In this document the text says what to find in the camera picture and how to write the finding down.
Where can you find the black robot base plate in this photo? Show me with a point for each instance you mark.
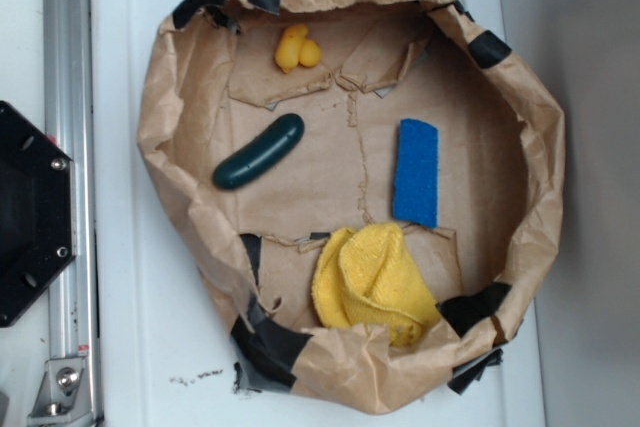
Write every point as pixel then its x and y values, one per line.
pixel 36 213

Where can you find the blue sponge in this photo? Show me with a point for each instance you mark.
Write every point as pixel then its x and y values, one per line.
pixel 417 170

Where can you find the dark green plastic pickle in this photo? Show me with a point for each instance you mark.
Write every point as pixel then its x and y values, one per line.
pixel 261 154

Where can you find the metal corner bracket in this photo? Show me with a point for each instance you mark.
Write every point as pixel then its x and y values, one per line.
pixel 63 396

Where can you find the yellow rubber duck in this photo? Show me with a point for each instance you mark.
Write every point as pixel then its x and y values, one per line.
pixel 296 48

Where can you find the yellow cloth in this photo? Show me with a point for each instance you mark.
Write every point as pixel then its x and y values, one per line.
pixel 368 276

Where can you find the aluminium extrusion rail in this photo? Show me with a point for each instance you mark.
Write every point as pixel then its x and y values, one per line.
pixel 73 313

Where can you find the brown paper bag bin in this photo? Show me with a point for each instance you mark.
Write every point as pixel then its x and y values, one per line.
pixel 212 86

